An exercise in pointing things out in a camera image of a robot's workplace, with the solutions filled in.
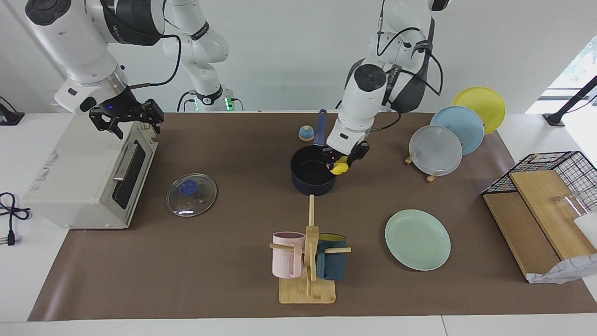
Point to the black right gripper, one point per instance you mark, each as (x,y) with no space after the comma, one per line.
(123,109)

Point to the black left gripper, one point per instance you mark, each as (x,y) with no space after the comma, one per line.
(347,153)

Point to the yellow potato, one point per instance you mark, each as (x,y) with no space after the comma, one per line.
(340,167)

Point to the glass lid purple knob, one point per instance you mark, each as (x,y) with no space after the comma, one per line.
(191,195)

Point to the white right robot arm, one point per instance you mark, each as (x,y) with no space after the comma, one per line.
(79,42)

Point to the wooden plate rack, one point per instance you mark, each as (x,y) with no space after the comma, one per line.
(432,178)

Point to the grey plate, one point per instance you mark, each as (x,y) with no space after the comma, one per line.
(435,150)

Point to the mint green plate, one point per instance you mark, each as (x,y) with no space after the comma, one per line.
(417,240)

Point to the light blue plate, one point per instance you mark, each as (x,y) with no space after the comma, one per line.
(459,126)

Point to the yellow plate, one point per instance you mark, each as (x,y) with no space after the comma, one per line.
(482,102)

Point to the small blue round shaker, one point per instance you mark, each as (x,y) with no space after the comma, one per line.
(306,134)

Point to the beige toaster oven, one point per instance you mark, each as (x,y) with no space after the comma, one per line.
(74,177)

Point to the dark teal mug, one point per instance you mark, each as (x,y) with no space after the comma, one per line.
(332,263)

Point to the pink mug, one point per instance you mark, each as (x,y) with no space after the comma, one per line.
(285,261)

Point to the wooden mug tree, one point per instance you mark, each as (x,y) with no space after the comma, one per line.
(308,291)

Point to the brown table mat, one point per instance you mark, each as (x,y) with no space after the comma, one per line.
(233,270)

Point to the white checkered cloth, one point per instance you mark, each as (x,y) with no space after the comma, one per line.
(564,270)
(548,158)

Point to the clear glass cup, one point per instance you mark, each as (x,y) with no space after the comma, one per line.
(571,205)

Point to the white plastic container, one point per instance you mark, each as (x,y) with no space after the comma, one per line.
(587,228)

